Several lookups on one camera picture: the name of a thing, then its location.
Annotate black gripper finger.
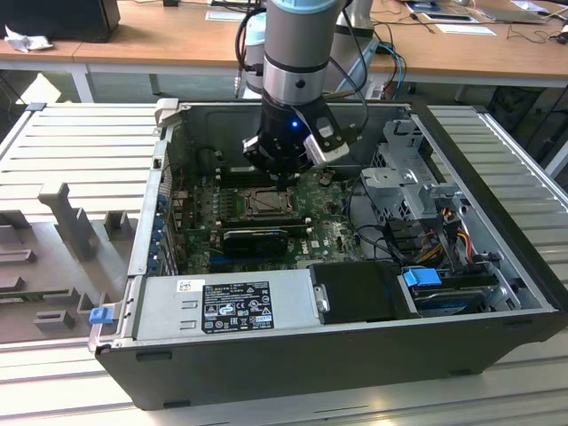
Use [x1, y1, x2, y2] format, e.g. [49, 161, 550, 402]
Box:
[242, 136, 288, 192]
[287, 153, 319, 192]

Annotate metal socket cover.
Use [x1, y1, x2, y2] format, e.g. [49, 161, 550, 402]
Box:
[242, 188, 295, 217]

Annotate CPU socket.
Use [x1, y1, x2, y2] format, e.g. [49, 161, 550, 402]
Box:
[238, 185, 298, 218]

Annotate blue expansion slot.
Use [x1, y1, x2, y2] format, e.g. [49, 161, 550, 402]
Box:
[209, 251, 249, 264]

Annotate green motherboard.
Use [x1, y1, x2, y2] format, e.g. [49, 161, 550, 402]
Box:
[170, 170, 387, 276]

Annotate black graphics card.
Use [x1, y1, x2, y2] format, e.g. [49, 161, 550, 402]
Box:
[220, 228, 289, 257]

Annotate metal drive cage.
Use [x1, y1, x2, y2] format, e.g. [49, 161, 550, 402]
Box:
[358, 118, 474, 225]

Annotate black plastic shroud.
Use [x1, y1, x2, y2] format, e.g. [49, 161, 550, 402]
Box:
[308, 261, 421, 326]

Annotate white paper sheet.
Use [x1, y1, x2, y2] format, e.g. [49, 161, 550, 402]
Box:
[205, 9, 249, 22]
[434, 22, 497, 37]

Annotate blue disk carrier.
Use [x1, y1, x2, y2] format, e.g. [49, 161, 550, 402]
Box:
[401, 266, 442, 295]

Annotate silver power supply unit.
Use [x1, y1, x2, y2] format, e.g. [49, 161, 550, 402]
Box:
[130, 269, 321, 342]

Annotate black PC case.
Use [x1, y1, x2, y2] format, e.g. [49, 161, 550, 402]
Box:
[87, 98, 568, 412]

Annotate blue booklet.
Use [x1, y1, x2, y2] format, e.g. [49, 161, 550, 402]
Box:
[406, 0, 445, 13]

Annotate hard disk drive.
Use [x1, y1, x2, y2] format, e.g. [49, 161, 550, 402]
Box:
[410, 283, 487, 317]

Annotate dark flat tablet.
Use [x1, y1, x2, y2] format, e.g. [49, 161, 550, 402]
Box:
[421, 12, 474, 23]

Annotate blue case latch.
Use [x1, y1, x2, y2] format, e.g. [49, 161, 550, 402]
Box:
[88, 307, 113, 327]

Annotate grey parts rack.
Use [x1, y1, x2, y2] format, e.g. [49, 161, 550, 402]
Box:
[0, 180, 144, 343]

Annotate black computer tower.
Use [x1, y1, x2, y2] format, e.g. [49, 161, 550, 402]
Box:
[0, 0, 122, 44]

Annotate crumpled white paper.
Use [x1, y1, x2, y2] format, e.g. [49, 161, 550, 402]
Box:
[3, 24, 55, 54]

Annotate grey laptop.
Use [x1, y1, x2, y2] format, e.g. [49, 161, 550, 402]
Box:
[481, 4, 550, 26]

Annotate green RAM stick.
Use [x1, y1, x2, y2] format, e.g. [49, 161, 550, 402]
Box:
[0, 290, 75, 307]

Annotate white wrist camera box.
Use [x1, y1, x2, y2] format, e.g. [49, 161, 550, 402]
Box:
[304, 113, 352, 169]

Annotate black wire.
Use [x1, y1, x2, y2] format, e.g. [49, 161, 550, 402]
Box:
[345, 177, 403, 263]

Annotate blue cable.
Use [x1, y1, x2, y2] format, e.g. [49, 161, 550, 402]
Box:
[375, 42, 408, 95]

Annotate yellow and red wires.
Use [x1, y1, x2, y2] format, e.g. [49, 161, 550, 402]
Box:
[416, 224, 472, 264]

